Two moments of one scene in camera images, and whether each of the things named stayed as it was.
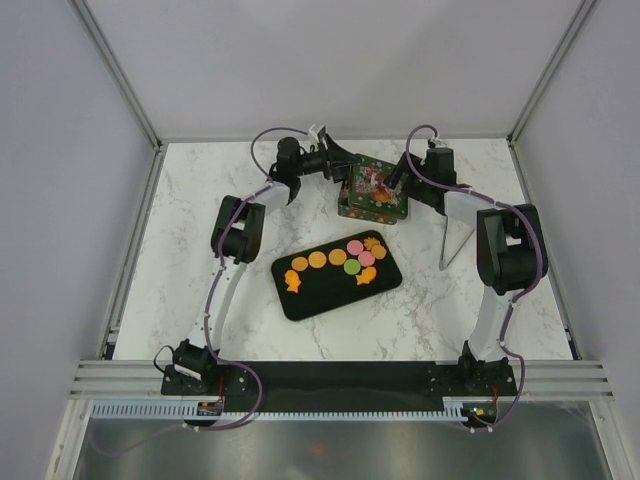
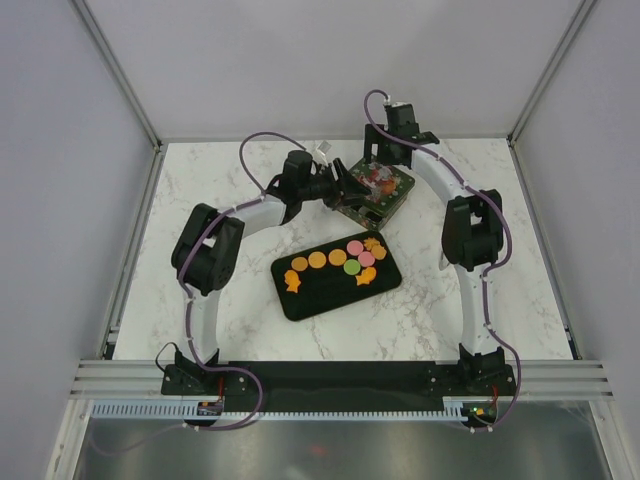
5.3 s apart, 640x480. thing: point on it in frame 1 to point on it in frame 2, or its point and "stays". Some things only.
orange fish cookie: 367,276 stays
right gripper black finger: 402,167 to 373,136
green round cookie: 351,266 stays
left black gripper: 334,162 to 347,188
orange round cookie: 337,257 stays
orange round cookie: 299,263 stays
